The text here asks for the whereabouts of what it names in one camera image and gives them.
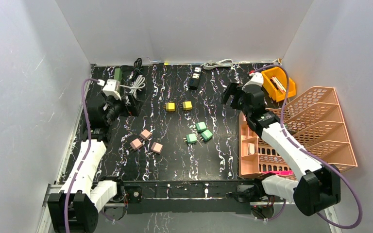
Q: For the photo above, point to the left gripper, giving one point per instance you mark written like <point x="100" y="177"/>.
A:
<point x="126" y="107"/>

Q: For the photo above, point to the light green plug adapter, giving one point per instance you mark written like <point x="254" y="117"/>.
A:
<point x="206" y="135"/>

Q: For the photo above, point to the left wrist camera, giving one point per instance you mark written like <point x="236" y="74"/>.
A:
<point x="110" y="88"/>

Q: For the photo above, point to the pink compartment organizer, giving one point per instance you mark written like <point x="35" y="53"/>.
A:
<point x="255" y="156"/>

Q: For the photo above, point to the green plug adapter dark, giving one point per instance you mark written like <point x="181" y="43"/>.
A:
<point x="190" y="138"/>

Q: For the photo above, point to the pink usb plug adapter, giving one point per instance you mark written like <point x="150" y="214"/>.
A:
<point x="156" y="147"/>

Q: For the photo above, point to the pink plug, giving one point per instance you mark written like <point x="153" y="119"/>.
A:
<point x="145" y="135"/>

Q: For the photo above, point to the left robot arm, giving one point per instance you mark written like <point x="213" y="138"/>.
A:
<point x="75" y="208"/>

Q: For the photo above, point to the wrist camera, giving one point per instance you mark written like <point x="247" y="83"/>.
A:
<point x="110" y="88"/>
<point x="256" y="81"/>

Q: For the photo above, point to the yellow storage bin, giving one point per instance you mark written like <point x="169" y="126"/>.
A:
<point x="275" y="83"/>

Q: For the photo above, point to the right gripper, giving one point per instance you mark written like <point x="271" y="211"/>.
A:
<point x="231" y="90"/>

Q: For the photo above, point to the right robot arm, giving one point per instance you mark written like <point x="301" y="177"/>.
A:
<point x="317" y="186"/>

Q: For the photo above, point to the green plug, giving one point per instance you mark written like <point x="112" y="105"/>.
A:
<point x="200" y="127"/>

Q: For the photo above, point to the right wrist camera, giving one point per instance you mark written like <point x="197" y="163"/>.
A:
<point x="256" y="81"/>

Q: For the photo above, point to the yellow plug adapter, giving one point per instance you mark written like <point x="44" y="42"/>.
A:
<point x="170" y="107"/>
<point x="186" y="105"/>

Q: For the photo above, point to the pink tiered file rack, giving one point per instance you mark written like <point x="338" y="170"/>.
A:
<point x="316" y="121"/>

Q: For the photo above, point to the green power strip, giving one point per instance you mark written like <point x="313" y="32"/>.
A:
<point x="117" y="74"/>

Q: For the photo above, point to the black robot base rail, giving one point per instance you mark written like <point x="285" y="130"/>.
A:
<point x="244" y="197"/>

